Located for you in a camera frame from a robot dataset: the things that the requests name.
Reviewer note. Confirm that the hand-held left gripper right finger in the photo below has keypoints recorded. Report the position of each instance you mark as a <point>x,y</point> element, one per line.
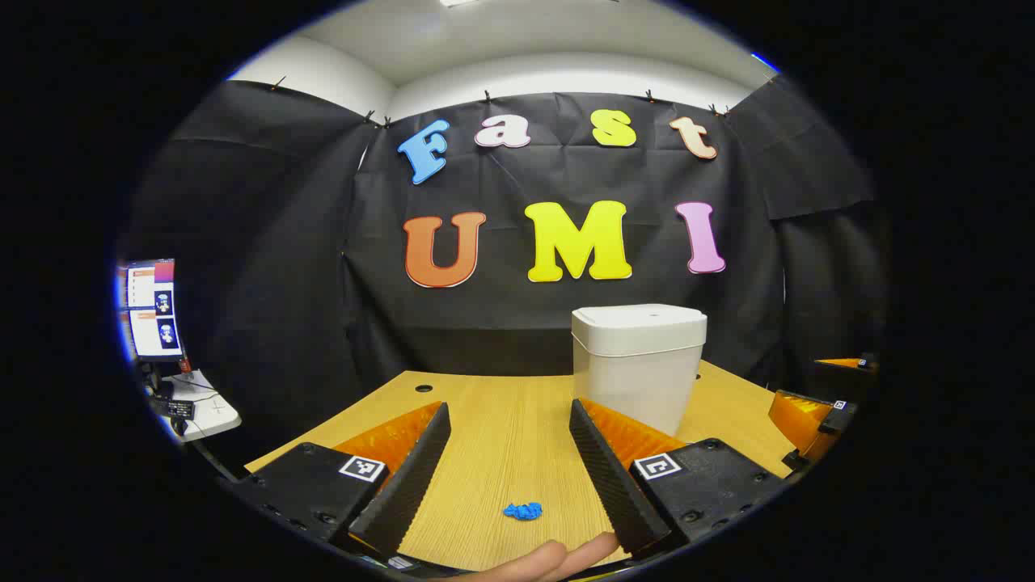
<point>610,477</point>

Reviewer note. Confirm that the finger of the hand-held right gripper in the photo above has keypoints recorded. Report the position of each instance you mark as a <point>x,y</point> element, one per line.
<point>800,420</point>
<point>845,363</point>

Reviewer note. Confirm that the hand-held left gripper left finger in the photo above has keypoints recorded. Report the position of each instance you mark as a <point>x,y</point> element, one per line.
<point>408,477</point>

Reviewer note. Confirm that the blue paper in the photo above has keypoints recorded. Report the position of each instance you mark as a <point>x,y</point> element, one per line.
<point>523,511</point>

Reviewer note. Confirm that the white desktop garbage bin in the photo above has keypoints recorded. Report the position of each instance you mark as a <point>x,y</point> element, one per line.
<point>639,364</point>

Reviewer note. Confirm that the wooden desktop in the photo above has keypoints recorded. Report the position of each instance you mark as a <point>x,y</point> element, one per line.
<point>509,444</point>

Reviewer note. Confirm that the black backdrop cloth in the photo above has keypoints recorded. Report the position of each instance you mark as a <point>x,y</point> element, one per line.
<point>485,315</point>

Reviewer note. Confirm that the white side table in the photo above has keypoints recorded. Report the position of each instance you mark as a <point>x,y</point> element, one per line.
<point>212,412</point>

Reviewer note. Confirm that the black keyboard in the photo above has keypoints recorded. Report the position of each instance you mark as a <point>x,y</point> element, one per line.
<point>180,409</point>

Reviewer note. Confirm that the computer monitor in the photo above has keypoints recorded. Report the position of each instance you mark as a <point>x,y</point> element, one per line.
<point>154,311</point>

